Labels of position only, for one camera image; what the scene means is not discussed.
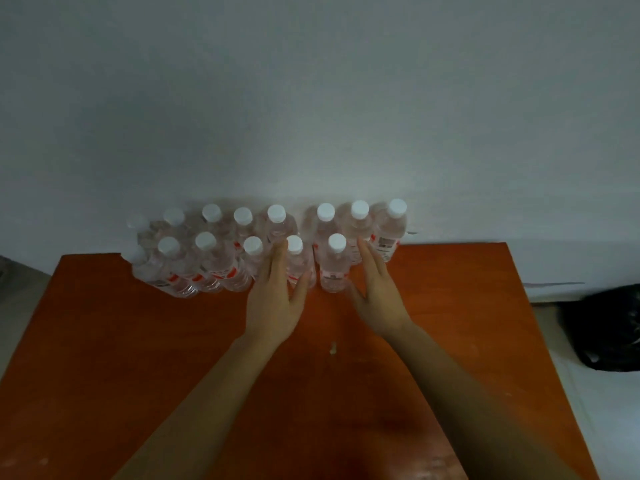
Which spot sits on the person's right hand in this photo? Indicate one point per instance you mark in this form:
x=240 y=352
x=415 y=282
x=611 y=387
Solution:
x=381 y=299

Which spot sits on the person's left hand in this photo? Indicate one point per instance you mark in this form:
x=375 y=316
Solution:
x=272 y=309

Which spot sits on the person's right thumb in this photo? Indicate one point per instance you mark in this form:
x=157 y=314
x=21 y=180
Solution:
x=356 y=298

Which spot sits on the person's left thumb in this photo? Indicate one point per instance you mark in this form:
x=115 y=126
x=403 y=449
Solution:
x=301 y=294

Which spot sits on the person's right forearm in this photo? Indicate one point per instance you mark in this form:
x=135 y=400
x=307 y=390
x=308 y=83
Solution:
x=470 y=404

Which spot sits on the person's left forearm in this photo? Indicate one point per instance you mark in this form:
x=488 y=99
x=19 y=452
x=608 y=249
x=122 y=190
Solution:
x=200 y=414

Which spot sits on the group of clear water bottles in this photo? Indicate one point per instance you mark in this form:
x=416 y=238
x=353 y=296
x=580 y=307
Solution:
x=215 y=254

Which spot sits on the black plastic bag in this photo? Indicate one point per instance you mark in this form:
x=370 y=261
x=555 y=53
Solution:
x=607 y=329

